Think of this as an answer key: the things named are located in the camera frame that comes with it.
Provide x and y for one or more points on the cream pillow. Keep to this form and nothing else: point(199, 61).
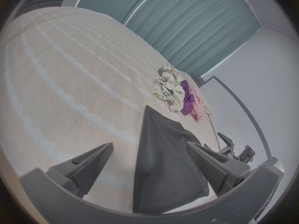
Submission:
point(205, 101)

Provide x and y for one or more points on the purple garment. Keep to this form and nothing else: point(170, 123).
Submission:
point(188, 99)

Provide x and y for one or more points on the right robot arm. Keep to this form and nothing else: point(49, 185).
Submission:
point(236, 158)

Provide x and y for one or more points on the bed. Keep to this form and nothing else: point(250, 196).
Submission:
point(81, 78)

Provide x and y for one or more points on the dark chest of drawers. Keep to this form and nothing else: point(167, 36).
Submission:
point(39, 1)

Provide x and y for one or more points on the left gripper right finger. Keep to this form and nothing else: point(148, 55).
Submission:
point(205, 169)

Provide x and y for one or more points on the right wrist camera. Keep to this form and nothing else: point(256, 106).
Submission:
point(248, 154)

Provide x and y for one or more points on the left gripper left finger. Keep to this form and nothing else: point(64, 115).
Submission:
point(93, 169)

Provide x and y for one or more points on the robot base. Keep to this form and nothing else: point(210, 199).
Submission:
point(273, 195)

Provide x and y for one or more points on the blue-green curtain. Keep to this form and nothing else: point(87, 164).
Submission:
point(112, 1)
point(191, 27)

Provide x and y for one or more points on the pink garment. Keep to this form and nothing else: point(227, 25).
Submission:
point(198, 106)

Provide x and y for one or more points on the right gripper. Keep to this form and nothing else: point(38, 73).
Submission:
point(225, 152)

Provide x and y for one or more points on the white printed pyjama garment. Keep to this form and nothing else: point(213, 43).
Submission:
point(168, 87)

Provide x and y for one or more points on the black T-shirt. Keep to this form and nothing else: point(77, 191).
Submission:
point(163, 160)

